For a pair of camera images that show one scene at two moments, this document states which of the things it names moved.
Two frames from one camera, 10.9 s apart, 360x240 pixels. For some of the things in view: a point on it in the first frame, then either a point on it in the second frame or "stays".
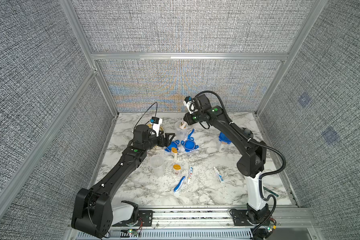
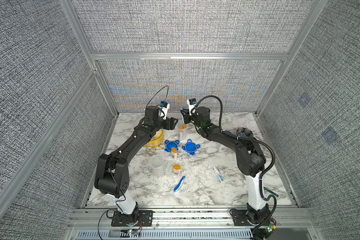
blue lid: x=173 y=144 stays
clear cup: x=222 y=147 stays
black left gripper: x=166 y=142 → x=169 y=124
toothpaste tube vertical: x=218 y=174 stays
